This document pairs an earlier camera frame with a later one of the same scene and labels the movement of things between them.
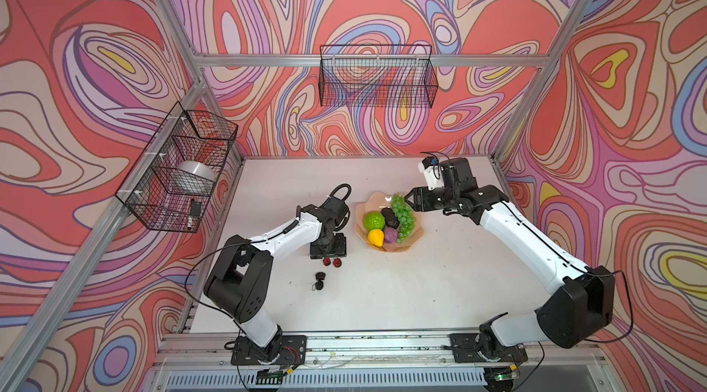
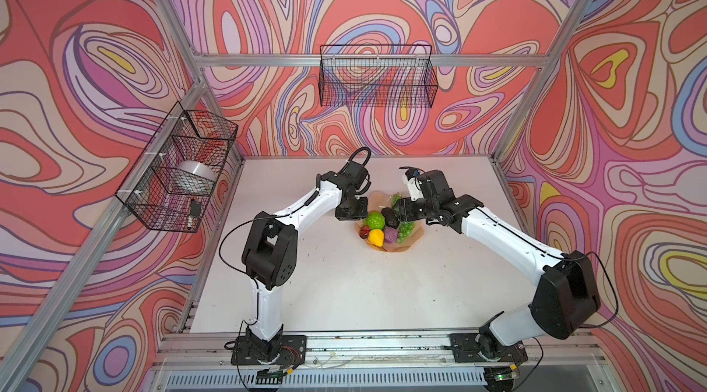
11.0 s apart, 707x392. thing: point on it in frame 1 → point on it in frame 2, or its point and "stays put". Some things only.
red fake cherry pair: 337,262 → 364,231
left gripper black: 340,251 → 364,210
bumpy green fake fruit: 374,220 stays put
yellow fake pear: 376,236 stays put
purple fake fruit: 390,235 stays put
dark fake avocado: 390,219 stays put
